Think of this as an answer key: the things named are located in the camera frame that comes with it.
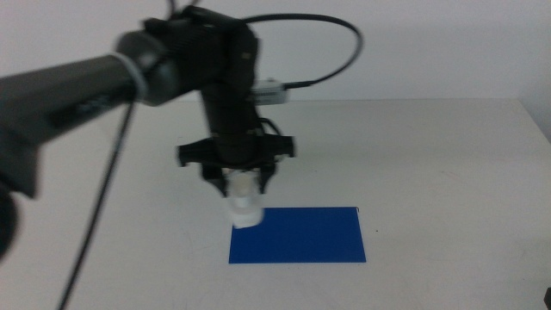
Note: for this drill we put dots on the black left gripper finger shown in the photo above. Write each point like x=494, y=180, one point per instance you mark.
x=214, y=176
x=267, y=176

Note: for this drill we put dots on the white toy shoe with stripes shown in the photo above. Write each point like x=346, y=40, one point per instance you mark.
x=245, y=215

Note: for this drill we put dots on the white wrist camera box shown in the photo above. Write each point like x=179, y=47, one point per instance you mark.
x=269, y=91

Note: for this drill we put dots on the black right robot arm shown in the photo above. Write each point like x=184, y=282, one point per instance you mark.
x=548, y=299

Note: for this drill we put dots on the blue rectangular mat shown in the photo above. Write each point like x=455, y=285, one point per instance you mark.
x=301, y=237

